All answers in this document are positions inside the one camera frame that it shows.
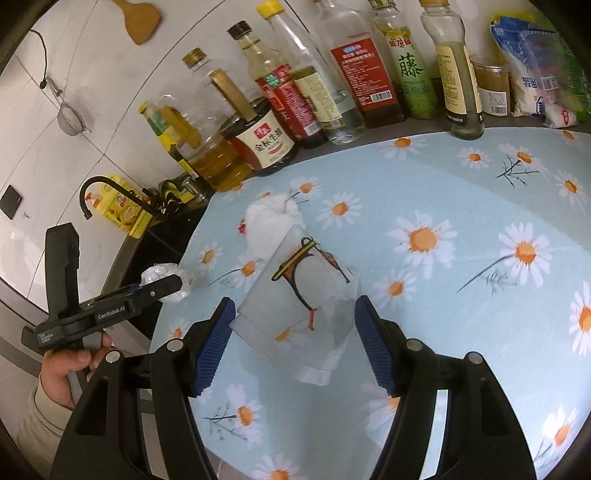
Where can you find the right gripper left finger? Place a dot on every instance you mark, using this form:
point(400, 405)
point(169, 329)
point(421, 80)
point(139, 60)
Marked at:
point(209, 339)

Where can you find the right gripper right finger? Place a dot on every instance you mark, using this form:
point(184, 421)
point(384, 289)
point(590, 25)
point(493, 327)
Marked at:
point(379, 339)

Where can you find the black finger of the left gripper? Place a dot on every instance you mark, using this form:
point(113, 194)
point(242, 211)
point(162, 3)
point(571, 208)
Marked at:
point(124, 300)

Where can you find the small white plastic wad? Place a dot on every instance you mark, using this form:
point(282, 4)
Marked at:
point(171, 283)

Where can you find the clear penguin plastic bag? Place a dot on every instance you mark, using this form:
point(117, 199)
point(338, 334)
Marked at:
point(299, 313)

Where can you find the white knitted cloth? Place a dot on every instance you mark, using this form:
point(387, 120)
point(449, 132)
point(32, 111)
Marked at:
point(267, 222)

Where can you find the beige sleeve forearm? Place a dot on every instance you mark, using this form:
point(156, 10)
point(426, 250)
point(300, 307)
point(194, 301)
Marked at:
point(39, 433)

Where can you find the person's left hand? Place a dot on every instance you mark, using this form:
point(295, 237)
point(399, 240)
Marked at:
point(56, 367)

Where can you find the yellow carton box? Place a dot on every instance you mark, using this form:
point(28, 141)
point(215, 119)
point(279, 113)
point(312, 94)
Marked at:
point(118, 208)

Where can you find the yellow black striped object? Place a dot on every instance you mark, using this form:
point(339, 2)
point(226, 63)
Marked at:
point(172, 195)

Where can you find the daisy print blue tablecloth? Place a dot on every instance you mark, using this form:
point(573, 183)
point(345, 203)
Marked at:
point(469, 246)

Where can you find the large cooking oil bottle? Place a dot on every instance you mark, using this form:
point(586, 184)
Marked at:
point(196, 110)

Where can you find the metal mesh strainer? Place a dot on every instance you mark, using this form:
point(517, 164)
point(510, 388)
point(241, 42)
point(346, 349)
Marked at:
point(69, 119)

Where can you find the soy sauce bottle gold neck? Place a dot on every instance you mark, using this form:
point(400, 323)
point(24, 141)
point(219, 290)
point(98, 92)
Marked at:
point(254, 131)

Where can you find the green label oil bottle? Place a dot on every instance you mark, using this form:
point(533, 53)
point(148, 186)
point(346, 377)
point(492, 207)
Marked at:
point(415, 81)

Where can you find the red label vinegar bottle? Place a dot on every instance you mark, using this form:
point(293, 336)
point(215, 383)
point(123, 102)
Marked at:
point(271, 72)

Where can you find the wooden spatula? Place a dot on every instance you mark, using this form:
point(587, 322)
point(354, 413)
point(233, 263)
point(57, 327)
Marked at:
point(140, 20)

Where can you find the clear bottle yellow cap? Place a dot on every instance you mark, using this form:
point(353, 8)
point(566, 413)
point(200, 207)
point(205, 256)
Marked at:
point(317, 81)

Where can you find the small brown jar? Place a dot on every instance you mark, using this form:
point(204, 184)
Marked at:
point(493, 85)

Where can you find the dark bottle red label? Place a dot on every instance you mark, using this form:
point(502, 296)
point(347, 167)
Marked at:
point(348, 38)

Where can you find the blue white salt bag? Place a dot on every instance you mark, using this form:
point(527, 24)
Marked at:
point(547, 80)

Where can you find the tall beige label bottle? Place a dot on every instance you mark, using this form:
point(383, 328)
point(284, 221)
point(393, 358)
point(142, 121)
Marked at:
point(462, 100)

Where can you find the black wall socket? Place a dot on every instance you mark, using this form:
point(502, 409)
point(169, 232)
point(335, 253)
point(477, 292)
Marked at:
point(10, 202)

